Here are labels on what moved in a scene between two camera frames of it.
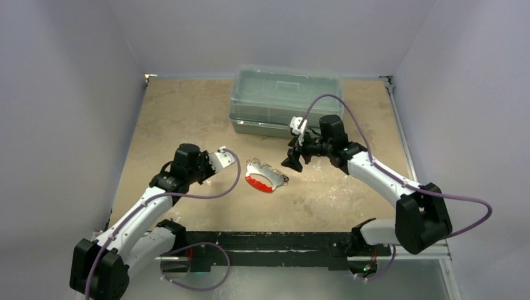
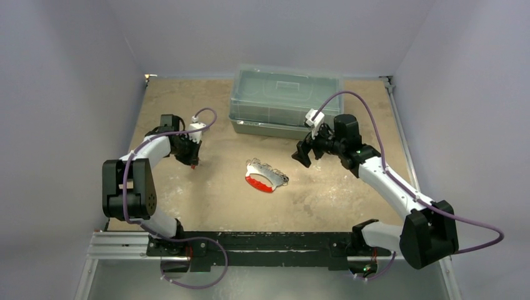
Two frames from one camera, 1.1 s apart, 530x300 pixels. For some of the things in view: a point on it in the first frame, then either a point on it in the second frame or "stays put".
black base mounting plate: (232, 249) stays put
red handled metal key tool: (275, 178) stays put
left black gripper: (204, 157) → (192, 159)
